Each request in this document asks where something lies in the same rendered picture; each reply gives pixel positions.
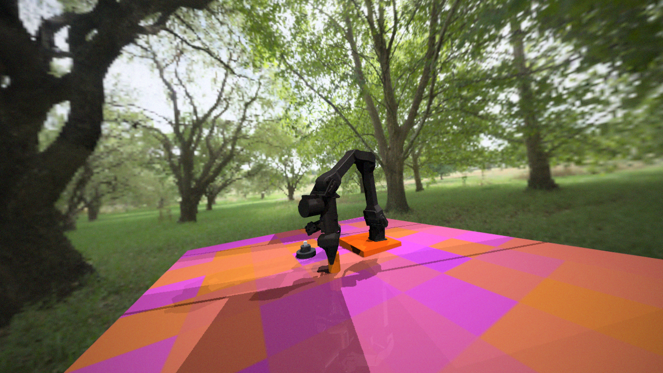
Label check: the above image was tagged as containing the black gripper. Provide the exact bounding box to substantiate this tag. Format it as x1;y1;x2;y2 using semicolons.
317;212;341;265

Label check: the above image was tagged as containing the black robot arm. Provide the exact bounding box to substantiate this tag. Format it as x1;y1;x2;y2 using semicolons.
298;149;388;242

